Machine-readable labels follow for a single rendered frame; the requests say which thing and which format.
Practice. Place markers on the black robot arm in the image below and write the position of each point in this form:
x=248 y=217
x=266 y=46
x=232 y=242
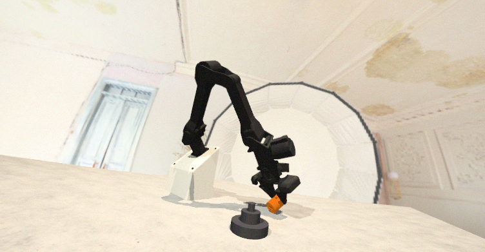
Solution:
x=207 y=75

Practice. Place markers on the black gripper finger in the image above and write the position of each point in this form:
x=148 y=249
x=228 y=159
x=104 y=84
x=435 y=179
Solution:
x=282 y=196
x=269 y=189

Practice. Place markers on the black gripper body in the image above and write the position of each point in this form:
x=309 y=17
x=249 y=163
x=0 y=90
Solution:
x=270 y=174

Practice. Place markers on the orange knob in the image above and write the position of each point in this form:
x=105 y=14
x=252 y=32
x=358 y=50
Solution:
x=274 y=204

